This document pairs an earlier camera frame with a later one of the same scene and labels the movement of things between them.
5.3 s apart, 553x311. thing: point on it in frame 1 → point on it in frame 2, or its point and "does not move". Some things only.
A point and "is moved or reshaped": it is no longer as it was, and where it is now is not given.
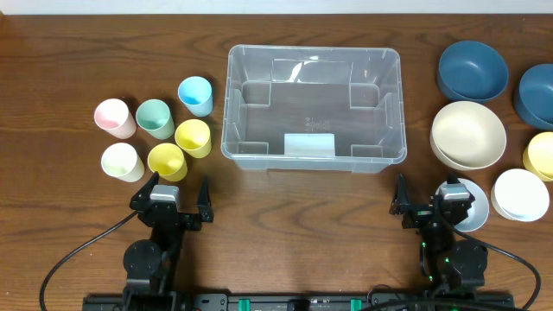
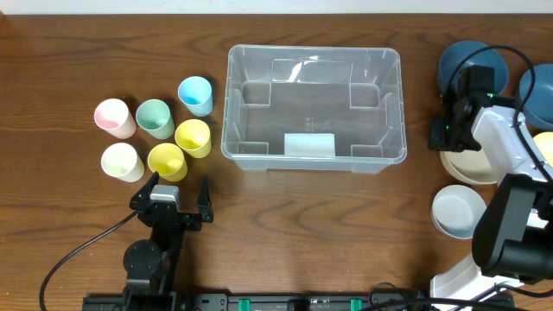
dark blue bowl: x=472 y=72 does not move
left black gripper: x=174 y=217 does not move
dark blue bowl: x=533 y=96 does not move
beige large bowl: x=467 y=136 is moved or reshaped
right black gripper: x=428 y=214 → x=443 y=139
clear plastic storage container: x=317 y=109 does not move
